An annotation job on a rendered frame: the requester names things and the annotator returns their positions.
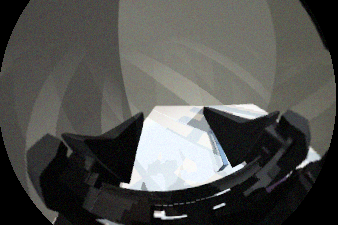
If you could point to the clear l-shaped low wall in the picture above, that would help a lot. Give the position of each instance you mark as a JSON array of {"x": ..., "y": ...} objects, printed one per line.
[{"x": 215, "y": 149}]

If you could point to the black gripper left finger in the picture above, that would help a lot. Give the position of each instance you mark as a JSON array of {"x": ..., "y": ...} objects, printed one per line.
[{"x": 115, "y": 149}]

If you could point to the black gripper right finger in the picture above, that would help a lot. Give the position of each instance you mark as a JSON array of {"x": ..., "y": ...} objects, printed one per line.
[{"x": 237, "y": 135}]

